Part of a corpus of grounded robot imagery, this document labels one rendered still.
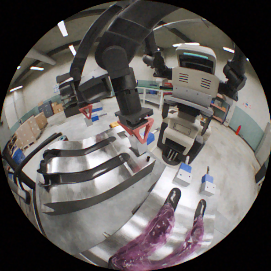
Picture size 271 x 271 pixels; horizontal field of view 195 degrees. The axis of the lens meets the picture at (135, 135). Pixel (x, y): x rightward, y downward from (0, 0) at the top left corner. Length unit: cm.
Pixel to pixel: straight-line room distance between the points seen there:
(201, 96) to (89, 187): 58
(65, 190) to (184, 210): 32
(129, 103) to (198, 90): 41
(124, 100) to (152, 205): 26
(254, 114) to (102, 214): 583
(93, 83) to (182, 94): 42
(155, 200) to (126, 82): 29
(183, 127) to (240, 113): 505
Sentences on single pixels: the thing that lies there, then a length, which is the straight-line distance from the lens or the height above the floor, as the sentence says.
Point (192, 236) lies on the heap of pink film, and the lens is 25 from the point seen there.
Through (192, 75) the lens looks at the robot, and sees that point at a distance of 50.
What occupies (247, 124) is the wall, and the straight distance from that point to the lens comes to 562.
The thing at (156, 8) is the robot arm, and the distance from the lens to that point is 16.
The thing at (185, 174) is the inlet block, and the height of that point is 88.
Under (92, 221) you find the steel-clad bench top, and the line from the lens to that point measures 34.
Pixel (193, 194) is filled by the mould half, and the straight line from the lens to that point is 30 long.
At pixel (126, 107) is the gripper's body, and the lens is 18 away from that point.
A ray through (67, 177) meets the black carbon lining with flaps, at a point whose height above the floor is 91.
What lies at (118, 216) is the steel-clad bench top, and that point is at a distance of 31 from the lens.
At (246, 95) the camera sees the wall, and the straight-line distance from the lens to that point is 558.
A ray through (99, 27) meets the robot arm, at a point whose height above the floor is 136.
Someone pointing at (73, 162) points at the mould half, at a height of 90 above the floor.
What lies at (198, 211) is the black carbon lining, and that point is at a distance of 31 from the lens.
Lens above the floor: 110
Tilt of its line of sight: 38 degrees down
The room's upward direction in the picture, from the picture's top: straight up
